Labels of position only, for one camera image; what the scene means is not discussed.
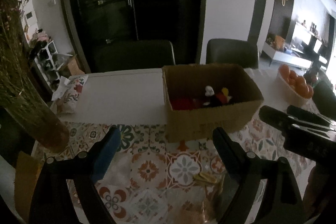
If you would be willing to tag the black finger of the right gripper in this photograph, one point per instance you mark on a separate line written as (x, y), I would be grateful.
(307, 116)

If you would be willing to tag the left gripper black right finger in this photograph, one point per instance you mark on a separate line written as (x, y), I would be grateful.
(238, 163)

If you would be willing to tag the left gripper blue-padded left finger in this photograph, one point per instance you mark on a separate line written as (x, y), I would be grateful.
(106, 149)

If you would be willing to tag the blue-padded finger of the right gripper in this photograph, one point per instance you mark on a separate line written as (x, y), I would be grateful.
(282, 121)

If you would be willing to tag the white basket of oranges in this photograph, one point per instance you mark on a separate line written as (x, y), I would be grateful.
(293, 87)

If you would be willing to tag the dark chair at right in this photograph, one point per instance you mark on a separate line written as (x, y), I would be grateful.
(325, 100)

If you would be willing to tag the white tv cabinet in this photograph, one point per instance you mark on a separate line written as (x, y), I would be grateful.
(284, 58)

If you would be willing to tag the patterned floral tablecloth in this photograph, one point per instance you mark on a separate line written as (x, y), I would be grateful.
(151, 180)

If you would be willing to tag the mickey plush toy in box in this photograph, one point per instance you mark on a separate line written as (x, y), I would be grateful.
(213, 99)

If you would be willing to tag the dark chair behind table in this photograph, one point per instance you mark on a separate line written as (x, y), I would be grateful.
(232, 51)

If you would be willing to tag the floral tissue pouch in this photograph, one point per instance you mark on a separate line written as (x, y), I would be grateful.
(66, 96)

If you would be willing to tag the brown cardboard box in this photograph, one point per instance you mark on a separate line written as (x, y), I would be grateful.
(200, 98)

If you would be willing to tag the brown wooden coaster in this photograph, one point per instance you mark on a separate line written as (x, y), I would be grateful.
(27, 173)

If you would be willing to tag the glass vase with dried flowers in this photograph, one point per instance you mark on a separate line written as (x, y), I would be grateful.
(18, 95)

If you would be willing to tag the white shoe rack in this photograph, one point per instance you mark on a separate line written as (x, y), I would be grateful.
(45, 61)

